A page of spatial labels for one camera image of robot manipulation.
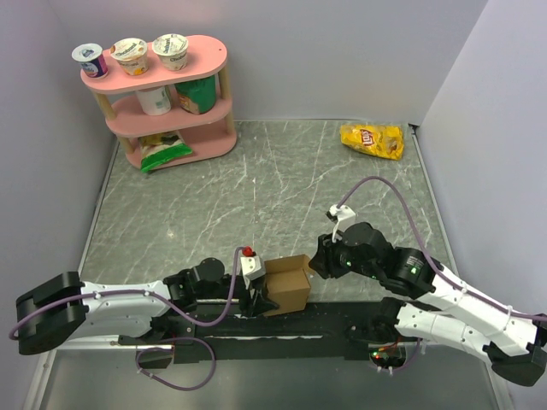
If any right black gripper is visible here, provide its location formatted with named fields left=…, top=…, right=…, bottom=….
left=308, top=226, right=380, bottom=278

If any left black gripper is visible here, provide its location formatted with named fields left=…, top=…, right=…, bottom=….
left=197, top=274, right=279, bottom=316

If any brown cardboard box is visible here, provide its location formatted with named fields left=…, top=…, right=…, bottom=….
left=264, top=255, right=312, bottom=317

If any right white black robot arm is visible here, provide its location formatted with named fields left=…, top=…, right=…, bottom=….
left=309, top=222, right=546, bottom=387

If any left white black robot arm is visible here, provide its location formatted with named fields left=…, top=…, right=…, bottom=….
left=9, top=258, right=279, bottom=355

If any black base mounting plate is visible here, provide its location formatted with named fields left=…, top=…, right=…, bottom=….
left=117, top=301, right=424, bottom=364

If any electronics board with LEDs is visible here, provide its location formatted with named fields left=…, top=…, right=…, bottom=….
left=369, top=346, right=407, bottom=370

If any yellow Lays chips bag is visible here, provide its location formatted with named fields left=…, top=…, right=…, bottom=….
left=339, top=124, right=404, bottom=161

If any green white snack bag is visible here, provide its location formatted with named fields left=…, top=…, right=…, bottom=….
left=138, top=130, right=193, bottom=173

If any green can on middle shelf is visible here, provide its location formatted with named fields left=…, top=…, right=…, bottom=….
left=174, top=75, right=216, bottom=114

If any pink three-tier shelf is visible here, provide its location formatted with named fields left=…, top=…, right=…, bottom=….
left=80, top=35, right=237, bottom=168

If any white cup on middle shelf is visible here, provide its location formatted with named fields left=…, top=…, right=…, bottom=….
left=135, top=85, right=172, bottom=116

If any white Chobani yogurt cup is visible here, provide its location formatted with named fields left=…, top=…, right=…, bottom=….
left=152, top=33, right=188, bottom=71

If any peach Chobani yogurt cup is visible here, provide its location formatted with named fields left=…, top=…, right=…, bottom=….
left=110, top=38, right=148, bottom=76

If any blue white yogurt cup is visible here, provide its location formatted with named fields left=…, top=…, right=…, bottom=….
left=71, top=43, right=108, bottom=79

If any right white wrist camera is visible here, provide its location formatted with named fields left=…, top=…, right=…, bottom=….
left=326, top=204, right=356, bottom=243

